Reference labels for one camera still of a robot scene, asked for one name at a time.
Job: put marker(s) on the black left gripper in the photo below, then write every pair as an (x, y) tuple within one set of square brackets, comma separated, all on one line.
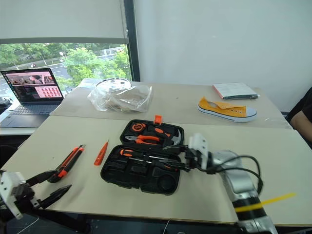
[(23, 194)]

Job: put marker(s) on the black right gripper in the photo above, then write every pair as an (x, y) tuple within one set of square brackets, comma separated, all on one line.
[(192, 160)]

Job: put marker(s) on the orange black utility knife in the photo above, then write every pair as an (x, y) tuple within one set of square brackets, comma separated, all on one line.
[(68, 162)]

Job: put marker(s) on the orange case latch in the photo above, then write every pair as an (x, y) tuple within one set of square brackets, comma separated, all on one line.
[(158, 119)]

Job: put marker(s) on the black plastic tool case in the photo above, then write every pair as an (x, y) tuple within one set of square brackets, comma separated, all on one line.
[(136, 178)]

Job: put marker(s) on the orange voltage tester pen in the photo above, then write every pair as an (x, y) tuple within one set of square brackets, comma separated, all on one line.
[(101, 154)]

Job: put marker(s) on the person bare forearm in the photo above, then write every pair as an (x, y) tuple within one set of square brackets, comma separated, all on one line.
[(302, 125)]

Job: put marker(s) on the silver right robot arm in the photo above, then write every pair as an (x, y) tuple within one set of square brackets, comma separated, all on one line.
[(240, 180)]

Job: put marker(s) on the thin black screwdriver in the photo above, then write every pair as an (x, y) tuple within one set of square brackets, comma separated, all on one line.
[(146, 161)]

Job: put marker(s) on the orange black tape measure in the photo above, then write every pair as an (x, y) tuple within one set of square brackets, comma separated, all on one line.
[(138, 127)]

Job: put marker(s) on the orange black thick screwdriver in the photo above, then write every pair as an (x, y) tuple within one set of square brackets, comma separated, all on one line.
[(128, 152)]

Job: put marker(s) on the yellow canvas shoe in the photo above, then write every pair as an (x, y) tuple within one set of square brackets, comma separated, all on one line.
[(226, 111)]

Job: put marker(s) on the clear plastic bag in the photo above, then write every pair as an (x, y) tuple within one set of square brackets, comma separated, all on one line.
[(126, 101)]

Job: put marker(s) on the white booklet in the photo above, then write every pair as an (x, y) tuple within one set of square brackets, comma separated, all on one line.
[(234, 90)]

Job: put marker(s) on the open laptop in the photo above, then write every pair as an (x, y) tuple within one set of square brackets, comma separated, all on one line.
[(34, 97)]

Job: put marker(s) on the black round device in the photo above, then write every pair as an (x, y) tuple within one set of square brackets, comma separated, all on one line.
[(5, 103)]

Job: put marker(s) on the person black shirt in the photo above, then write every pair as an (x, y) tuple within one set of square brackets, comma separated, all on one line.
[(306, 101)]

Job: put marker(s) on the white roller blind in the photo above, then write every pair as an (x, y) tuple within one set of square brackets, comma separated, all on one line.
[(61, 19)]

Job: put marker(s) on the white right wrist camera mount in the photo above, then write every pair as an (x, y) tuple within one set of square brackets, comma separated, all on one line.
[(198, 144)]

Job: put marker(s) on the black window frame post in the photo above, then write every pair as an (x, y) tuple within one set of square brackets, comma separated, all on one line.
[(132, 41)]

